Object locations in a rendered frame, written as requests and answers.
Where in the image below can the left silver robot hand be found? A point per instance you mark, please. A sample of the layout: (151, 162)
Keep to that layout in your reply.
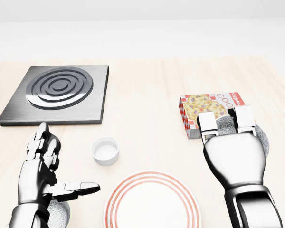
(29, 180)

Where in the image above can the flat dark stove plate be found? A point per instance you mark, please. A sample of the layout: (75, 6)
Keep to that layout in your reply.
(59, 92)

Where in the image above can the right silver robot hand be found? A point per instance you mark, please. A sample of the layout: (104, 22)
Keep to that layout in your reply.
(235, 159)

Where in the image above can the white plate with red rings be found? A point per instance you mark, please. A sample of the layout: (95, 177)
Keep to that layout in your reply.
(153, 202)

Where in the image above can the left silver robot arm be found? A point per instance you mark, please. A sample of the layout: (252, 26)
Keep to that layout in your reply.
(26, 217)

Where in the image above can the small white ramekin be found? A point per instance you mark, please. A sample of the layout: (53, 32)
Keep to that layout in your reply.
(105, 150)

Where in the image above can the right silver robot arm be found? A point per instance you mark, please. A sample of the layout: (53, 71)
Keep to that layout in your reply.
(251, 206)

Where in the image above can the printed cookie box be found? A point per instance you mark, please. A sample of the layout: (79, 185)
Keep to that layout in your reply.
(204, 109)

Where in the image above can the patterned grey bowl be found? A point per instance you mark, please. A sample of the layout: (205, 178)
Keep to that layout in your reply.
(59, 212)
(261, 135)

